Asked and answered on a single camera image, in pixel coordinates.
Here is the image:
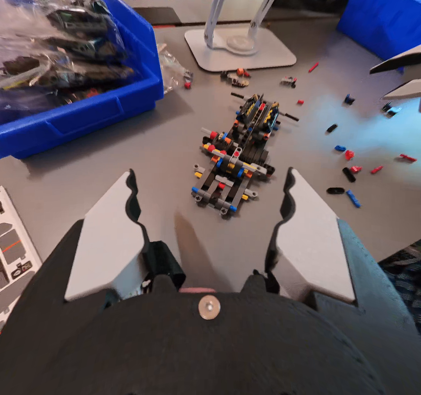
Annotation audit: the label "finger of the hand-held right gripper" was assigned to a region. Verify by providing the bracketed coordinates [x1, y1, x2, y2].
[381, 78, 421, 101]
[369, 44, 421, 75]

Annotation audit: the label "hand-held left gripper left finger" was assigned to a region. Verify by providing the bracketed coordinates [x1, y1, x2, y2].
[64, 169, 186, 301]

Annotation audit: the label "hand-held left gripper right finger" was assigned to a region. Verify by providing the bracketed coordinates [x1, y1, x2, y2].
[265, 167, 357, 303]

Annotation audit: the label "lego car chassis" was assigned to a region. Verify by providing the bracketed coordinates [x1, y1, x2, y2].
[191, 92, 300, 220]

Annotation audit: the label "lego sticker sheet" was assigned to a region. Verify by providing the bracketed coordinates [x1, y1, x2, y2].
[0, 186, 43, 331]

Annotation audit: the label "clear bags of lego parts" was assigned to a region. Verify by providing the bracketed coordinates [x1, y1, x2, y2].
[0, 0, 135, 106]

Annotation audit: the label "large blue storage bin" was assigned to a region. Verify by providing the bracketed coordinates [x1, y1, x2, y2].
[0, 0, 165, 159]

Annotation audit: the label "round white stand disc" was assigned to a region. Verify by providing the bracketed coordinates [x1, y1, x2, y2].
[227, 34, 257, 54]

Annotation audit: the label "small clear plastic bag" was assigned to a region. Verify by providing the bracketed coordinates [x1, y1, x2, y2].
[157, 43, 194, 95]

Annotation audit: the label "grey stand base plate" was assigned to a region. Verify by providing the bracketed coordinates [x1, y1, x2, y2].
[184, 27, 297, 72]

